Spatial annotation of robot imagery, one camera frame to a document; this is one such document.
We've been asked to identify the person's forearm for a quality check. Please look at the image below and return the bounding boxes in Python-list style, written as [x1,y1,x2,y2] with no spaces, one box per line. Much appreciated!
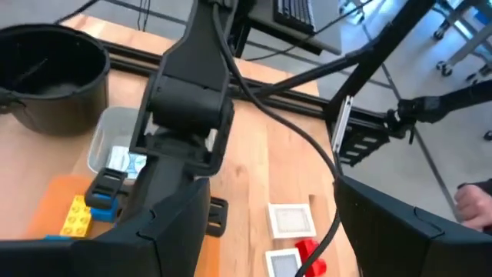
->
[457,178,492,195]

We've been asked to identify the long yellow toy brick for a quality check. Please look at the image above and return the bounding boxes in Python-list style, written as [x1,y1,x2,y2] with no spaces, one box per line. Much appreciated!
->
[59,195,94,239]

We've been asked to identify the grey desk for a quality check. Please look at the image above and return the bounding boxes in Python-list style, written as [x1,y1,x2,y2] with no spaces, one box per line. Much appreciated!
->
[245,0,344,57]

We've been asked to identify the black keyboard pink keys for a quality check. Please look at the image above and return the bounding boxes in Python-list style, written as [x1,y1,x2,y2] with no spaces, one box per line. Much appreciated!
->
[272,0,318,35]

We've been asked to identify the person's hand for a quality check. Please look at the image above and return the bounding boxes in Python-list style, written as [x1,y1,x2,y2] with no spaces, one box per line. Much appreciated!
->
[453,183,492,232]

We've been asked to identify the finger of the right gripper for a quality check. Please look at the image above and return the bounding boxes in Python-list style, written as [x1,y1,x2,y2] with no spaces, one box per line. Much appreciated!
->
[84,168,129,211]
[205,196,230,238]

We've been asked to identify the grey wheeled stand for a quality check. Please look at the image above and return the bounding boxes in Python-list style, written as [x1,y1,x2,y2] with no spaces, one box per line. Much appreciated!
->
[432,0,492,84]

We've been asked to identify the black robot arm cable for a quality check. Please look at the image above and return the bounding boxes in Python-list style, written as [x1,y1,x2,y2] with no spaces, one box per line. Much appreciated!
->
[211,0,343,277]

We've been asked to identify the blue rounded toy brick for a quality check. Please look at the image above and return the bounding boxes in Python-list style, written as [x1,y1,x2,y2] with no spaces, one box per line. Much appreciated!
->
[42,233,73,242]

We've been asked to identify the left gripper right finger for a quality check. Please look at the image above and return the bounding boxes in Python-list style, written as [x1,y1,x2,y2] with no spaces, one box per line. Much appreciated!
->
[334,175,492,277]

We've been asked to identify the grey plastic bin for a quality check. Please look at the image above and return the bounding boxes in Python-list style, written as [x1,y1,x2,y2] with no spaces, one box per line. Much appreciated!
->
[86,106,155,186]

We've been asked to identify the red two-stud toy brick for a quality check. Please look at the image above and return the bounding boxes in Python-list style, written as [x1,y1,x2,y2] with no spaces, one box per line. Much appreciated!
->
[294,237,328,277]

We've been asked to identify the orange translucent plastic bin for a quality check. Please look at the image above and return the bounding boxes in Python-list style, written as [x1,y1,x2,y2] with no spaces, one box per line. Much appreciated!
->
[25,173,134,242]

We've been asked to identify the black round bucket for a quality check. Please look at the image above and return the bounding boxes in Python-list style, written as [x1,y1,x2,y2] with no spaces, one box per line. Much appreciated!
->
[0,23,111,137]

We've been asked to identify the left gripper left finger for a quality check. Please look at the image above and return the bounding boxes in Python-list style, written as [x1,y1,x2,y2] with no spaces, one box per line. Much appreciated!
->
[0,179,211,277]

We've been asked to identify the small blue toy brick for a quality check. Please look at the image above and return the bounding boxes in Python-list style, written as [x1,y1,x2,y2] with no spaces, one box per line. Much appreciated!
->
[90,193,120,224]

